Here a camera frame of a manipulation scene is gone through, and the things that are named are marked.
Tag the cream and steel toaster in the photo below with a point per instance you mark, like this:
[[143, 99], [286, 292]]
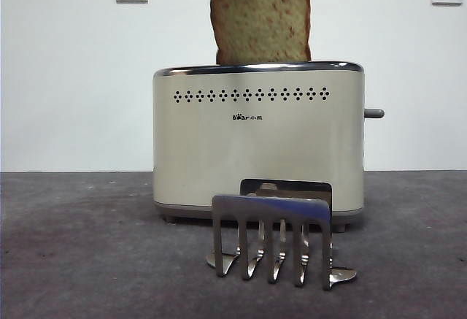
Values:
[[189, 151]]

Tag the shiny steel toast rack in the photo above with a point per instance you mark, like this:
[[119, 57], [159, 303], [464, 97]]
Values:
[[270, 207]]

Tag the grey toaster lever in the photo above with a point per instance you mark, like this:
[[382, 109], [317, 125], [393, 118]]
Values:
[[375, 113]]

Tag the brown-crusted bread slice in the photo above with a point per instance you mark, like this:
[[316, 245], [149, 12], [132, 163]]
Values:
[[261, 19]]

